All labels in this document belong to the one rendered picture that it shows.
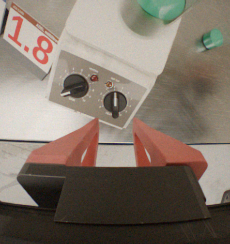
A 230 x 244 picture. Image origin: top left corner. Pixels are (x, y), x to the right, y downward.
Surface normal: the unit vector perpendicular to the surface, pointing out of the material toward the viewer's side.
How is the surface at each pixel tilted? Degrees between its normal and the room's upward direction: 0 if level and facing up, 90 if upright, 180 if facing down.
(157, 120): 0
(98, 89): 30
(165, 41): 0
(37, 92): 0
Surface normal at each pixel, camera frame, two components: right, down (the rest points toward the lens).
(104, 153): 0.23, 0.14
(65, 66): 0.02, 0.58
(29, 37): -0.22, 0.61
